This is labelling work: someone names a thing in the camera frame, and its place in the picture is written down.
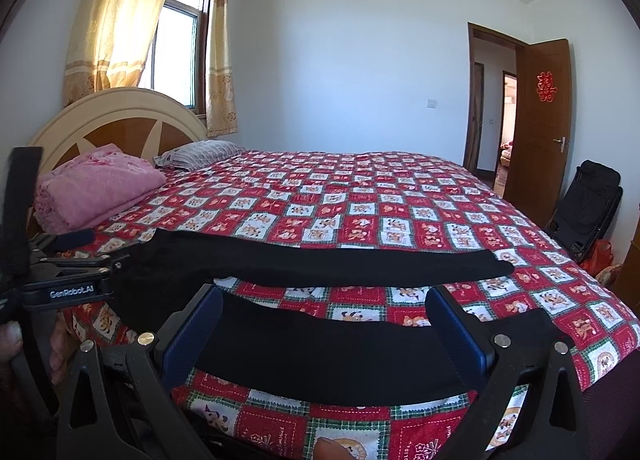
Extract black pants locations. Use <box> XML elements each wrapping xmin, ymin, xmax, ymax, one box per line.
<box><xmin>111</xmin><ymin>230</ymin><xmax>514</xmax><ymax>407</ymax></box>

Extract left hand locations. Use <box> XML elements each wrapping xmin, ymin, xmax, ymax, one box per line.
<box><xmin>0</xmin><ymin>313</ymin><xmax>78</xmax><ymax>386</ymax></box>

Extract pink folded blanket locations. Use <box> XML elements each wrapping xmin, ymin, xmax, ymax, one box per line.
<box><xmin>34</xmin><ymin>143</ymin><xmax>166</xmax><ymax>235</ymax></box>

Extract cream wooden headboard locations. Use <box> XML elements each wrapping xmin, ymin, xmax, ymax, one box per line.
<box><xmin>30</xmin><ymin>87</ymin><xmax>206</xmax><ymax>173</ymax></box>

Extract striped pillow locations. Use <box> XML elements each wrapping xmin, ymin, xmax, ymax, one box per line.
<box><xmin>154</xmin><ymin>139</ymin><xmax>246</xmax><ymax>172</ymax></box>

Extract wooden cabinet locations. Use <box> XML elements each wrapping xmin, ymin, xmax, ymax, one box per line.
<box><xmin>613</xmin><ymin>230</ymin><xmax>640</xmax><ymax>315</ymax></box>

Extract red bag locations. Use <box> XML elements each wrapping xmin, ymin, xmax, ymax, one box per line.
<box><xmin>580</xmin><ymin>240</ymin><xmax>614</xmax><ymax>277</ymax></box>

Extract yellow right curtain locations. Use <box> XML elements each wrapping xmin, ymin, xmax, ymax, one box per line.
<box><xmin>205</xmin><ymin>0</ymin><xmax>238</xmax><ymax>138</ymax></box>

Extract yellow curtain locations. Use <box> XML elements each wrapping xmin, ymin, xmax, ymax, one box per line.
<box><xmin>63</xmin><ymin>0</ymin><xmax>165</xmax><ymax>105</ymax></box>
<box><xmin>205</xmin><ymin>0</ymin><xmax>238</xmax><ymax>138</ymax></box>

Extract black folding chair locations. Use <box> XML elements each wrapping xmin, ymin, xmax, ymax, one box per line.
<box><xmin>544</xmin><ymin>160</ymin><xmax>623</xmax><ymax>264</ymax></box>

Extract yellow left curtain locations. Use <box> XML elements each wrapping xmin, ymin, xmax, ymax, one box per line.
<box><xmin>63</xmin><ymin>0</ymin><xmax>165</xmax><ymax>105</ymax></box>

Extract red patterned bedspread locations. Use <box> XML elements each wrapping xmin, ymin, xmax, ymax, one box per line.
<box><xmin>79</xmin><ymin>151</ymin><xmax>639</xmax><ymax>459</ymax></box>

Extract brown wooden door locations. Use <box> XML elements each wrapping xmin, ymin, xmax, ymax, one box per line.
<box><xmin>504</xmin><ymin>38</ymin><xmax>573</xmax><ymax>227</ymax></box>

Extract red paper door decoration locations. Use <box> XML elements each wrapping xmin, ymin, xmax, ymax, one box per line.
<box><xmin>536</xmin><ymin>71</ymin><xmax>558</xmax><ymax>103</ymax></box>

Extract window with brown frame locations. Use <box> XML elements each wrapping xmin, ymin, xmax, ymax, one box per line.
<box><xmin>139</xmin><ymin>0</ymin><xmax>209</xmax><ymax>115</ymax></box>

